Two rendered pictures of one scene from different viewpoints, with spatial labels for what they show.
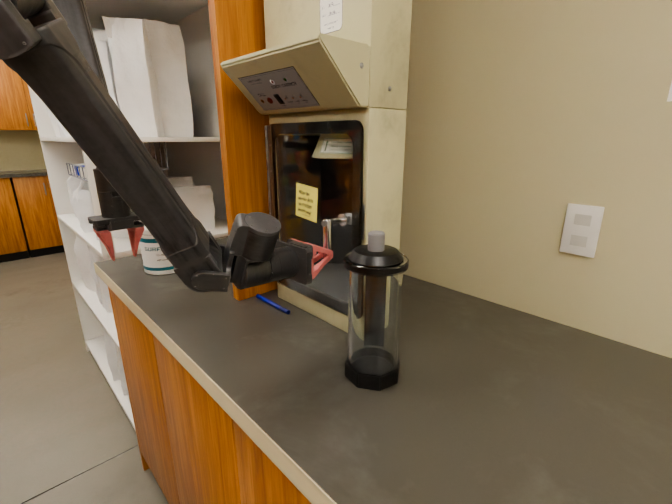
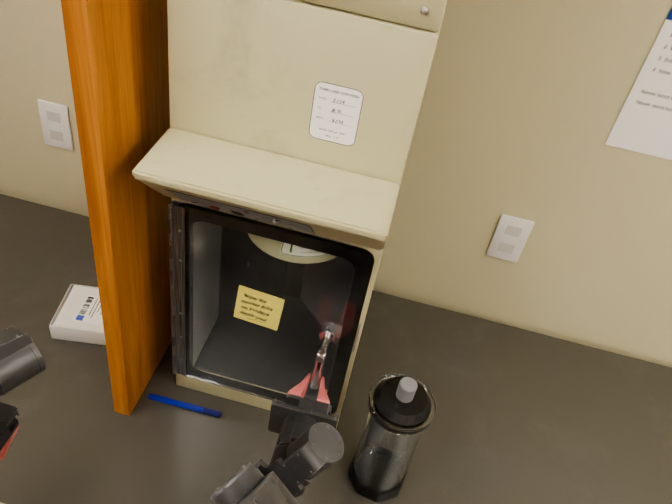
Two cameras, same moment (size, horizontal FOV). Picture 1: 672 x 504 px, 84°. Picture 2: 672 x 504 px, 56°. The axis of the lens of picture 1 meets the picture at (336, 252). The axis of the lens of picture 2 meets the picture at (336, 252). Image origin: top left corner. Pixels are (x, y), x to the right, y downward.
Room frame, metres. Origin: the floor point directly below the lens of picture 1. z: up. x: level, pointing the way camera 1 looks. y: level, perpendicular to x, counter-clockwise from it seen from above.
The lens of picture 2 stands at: (0.23, 0.46, 1.97)
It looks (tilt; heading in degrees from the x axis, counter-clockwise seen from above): 40 degrees down; 318
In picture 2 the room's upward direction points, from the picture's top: 11 degrees clockwise
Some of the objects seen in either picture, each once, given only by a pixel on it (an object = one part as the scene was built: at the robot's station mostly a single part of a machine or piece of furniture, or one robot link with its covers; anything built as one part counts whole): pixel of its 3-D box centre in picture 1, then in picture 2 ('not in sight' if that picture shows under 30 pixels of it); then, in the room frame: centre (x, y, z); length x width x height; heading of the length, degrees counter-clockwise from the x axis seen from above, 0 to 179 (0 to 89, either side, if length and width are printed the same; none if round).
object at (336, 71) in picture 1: (288, 82); (268, 208); (0.79, 0.09, 1.46); 0.32 x 0.12 x 0.10; 43
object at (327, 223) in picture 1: (333, 238); (320, 361); (0.72, 0.00, 1.17); 0.05 x 0.03 x 0.10; 133
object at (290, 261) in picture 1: (280, 263); (298, 435); (0.63, 0.10, 1.14); 0.10 x 0.07 x 0.07; 44
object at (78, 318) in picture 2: not in sight; (100, 315); (1.16, 0.23, 0.96); 0.16 x 0.12 x 0.04; 53
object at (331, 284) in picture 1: (310, 216); (263, 321); (0.82, 0.06, 1.19); 0.30 x 0.01 x 0.40; 43
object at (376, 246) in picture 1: (376, 251); (404, 396); (0.60, -0.07, 1.18); 0.09 x 0.09 x 0.07
